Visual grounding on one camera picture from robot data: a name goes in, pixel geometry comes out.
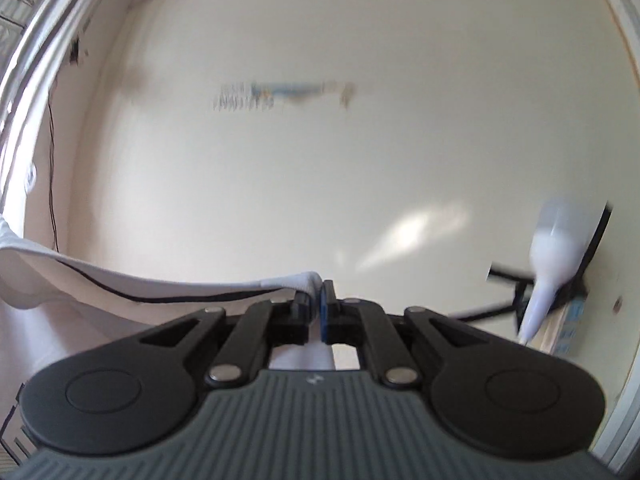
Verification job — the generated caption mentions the white cloth garment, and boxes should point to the white cloth garment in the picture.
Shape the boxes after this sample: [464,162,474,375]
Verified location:
[1,221,321,380]

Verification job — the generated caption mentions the grey patterned curtain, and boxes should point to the grey patterned curtain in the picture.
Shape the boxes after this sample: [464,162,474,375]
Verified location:
[1,0,96,202]

